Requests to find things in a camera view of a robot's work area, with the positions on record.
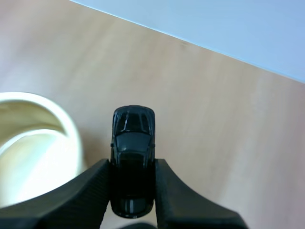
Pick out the small grey toy car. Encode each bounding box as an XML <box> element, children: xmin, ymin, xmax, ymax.
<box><xmin>110</xmin><ymin>104</ymin><xmax>157</xmax><ymax>219</ymax></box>

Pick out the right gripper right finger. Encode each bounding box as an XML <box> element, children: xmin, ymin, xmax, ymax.
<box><xmin>154</xmin><ymin>158</ymin><xmax>247</xmax><ymax>229</ymax></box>

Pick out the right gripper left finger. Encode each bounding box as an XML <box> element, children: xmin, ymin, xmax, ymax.
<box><xmin>0</xmin><ymin>158</ymin><xmax>112</xmax><ymax>229</ymax></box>

